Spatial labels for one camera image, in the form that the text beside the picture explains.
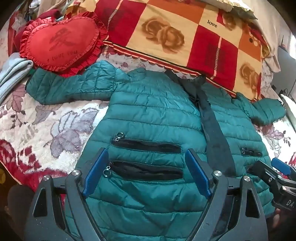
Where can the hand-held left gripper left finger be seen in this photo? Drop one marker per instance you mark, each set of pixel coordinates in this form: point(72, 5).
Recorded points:
point(96, 171)

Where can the beige grey sheet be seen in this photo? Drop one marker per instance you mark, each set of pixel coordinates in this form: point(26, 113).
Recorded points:
point(272, 25)

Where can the red heart-shaped ruffled pillow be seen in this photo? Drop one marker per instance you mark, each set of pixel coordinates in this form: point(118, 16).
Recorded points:
point(62, 42)

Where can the orange printed cloth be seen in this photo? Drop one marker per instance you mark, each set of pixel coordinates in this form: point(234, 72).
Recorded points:
point(260, 39)

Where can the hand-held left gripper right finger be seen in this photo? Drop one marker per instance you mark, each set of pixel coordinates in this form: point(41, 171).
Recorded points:
point(197, 172)

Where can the red checkered rose blanket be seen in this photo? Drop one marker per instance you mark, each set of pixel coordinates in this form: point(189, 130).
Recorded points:
point(180, 34)

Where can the teal quilted puffer jacket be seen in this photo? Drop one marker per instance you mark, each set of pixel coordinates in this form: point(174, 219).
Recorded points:
point(152, 115)

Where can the dark grey panel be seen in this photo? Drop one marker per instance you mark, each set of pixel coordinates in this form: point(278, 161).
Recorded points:
point(286, 67)

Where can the light blue-grey folded cloth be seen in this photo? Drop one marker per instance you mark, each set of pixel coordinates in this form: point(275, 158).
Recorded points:
point(12, 74)

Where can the white floral fleece blanket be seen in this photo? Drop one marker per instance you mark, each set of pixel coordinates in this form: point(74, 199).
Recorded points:
point(50, 125)

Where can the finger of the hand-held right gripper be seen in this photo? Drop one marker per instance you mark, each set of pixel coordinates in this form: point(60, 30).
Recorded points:
point(263, 171)
point(281, 165)

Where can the cream ruffled pillow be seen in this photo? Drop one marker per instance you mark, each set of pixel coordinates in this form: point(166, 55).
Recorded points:
point(238, 7)

